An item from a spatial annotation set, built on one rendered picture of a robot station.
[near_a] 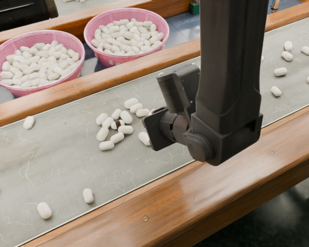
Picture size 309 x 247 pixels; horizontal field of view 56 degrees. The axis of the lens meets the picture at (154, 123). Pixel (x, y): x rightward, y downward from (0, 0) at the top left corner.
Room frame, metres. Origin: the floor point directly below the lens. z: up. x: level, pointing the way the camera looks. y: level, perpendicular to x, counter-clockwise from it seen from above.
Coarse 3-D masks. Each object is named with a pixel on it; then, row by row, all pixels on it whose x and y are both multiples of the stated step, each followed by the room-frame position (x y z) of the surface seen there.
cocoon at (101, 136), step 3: (102, 129) 0.41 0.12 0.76; (105, 129) 0.41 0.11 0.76; (99, 132) 0.40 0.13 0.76; (102, 132) 0.40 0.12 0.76; (105, 132) 0.40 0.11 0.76; (108, 132) 0.41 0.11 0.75; (99, 135) 0.39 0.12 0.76; (102, 135) 0.39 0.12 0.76; (105, 135) 0.40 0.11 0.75; (99, 138) 0.39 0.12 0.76; (102, 138) 0.39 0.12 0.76
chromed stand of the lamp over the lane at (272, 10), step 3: (273, 0) 0.93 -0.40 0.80; (276, 0) 0.93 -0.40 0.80; (279, 0) 0.93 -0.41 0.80; (273, 3) 0.93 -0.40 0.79; (276, 3) 0.93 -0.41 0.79; (270, 6) 0.94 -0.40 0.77; (273, 6) 0.93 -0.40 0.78; (276, 6) 0.92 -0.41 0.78; (270, 9) 0.93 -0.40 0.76; (273, 9) 0.92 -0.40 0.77; (276, 9) 0.92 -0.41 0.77; (270, 12) 0.93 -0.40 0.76; (273, 12) 0.92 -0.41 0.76
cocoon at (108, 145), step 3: (108, 141) 0.38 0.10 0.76; (111, 141) 0.38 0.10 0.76; (99, 144) 0.37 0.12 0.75; (102, 144) 0.37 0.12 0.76; (105, 144) 0.37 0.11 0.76; (108, 144) 0.37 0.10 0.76; (111, 144) 0.37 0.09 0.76; (99, 147) 0.37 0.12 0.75; (102, 147) 0.36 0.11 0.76; (105, 147) 0.37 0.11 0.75; (108, 147) 0.37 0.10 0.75; (111, 147) 0.37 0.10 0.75
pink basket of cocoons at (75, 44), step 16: (32, 32) 0.79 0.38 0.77; (48, 32) 0.80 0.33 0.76; (64, 32) 0.79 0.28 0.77; (0, 48) 0.71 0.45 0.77; (16, 48) 0.75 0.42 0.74; (80, 48) 0.72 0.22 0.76; (0, 64) 0.67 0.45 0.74; (80, 64) 0.63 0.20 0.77; (0, 80) 0.61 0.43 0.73; (64, 80) 0.58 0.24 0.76; (16, 96) 0.57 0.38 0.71
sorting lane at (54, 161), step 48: (96, 96) 0.54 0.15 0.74; (144, 96) 0.54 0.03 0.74; (288, 96) 0.54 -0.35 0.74; (0, 144) 0.38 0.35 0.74; (48, 144) 0.38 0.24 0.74; (96, 144) 0.38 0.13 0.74; (144, 144) 0.38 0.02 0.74; (0, 192) 0.27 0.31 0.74; (48, 192) 0.27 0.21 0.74; (96, 192) 0.27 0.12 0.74; (0, 240) 0.17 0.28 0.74
